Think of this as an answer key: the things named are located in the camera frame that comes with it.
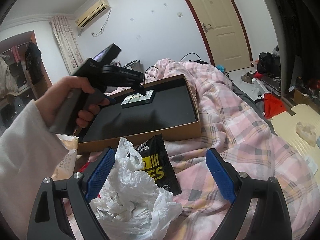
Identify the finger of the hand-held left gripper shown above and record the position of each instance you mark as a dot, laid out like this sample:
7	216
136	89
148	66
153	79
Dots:
130	76

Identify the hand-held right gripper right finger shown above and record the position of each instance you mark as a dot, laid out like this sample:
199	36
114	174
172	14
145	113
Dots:
221	177

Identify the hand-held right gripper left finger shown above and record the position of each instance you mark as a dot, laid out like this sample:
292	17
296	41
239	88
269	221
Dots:
100	177

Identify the red packet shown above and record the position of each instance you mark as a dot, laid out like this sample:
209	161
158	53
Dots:
86	167

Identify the green packet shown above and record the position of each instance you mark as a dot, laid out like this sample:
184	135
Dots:
137	101

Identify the white plastic bag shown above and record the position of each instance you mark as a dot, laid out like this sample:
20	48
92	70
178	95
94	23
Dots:
130	200

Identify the beige tissue packet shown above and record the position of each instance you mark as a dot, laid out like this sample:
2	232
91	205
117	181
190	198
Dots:
65	160

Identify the brown cardboard box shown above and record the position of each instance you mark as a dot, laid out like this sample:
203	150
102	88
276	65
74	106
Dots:
140	115

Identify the black wipes packet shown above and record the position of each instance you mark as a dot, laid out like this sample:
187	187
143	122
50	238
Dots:
157	165

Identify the person's left hand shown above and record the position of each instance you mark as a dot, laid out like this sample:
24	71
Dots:
60	90

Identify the patterned curtain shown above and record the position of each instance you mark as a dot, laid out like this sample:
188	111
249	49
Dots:
66	45

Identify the pink plaid quilt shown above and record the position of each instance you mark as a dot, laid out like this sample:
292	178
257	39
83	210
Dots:
237	135

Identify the cream air conditioner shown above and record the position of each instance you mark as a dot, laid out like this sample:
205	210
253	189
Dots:
92	13

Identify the black shirt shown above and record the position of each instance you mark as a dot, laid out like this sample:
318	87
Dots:
32	60

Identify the pink hangers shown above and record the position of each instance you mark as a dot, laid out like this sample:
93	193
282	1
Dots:
16	53

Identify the cream suitcase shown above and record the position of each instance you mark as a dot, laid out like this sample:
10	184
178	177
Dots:
295	135

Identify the red bag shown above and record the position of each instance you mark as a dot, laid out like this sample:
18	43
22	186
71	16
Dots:
273	105

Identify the blue fluffy item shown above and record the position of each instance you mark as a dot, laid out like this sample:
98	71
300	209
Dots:
220	67

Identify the beige garment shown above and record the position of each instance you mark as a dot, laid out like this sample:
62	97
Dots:
6	72

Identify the crumpled clear plastic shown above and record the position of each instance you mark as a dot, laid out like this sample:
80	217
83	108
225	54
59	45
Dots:
306	131

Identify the cream door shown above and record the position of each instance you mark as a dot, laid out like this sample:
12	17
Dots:
220	22

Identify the silver case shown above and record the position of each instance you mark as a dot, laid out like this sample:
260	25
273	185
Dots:
271	82

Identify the small cardboard box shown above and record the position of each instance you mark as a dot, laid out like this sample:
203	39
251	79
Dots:
302	96

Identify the black clothes pile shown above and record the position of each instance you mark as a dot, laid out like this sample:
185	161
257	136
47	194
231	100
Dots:
268	62

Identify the sliding door wardrobe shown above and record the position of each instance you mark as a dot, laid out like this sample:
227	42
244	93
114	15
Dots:
279	55

